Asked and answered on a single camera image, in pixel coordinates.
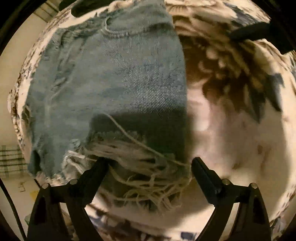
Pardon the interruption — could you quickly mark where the black cable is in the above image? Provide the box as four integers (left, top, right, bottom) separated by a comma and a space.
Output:
0, 178, 27, 241

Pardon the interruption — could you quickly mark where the striped curtain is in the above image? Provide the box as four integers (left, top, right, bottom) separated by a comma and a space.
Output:
0, 145, 28, 179

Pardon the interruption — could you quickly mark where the dark green folded garment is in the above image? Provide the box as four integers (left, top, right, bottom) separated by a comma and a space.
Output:
59, 0, 112, 17

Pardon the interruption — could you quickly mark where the blue frayed denim pant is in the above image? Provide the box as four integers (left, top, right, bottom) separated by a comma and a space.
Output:
18, 1, 190, 211

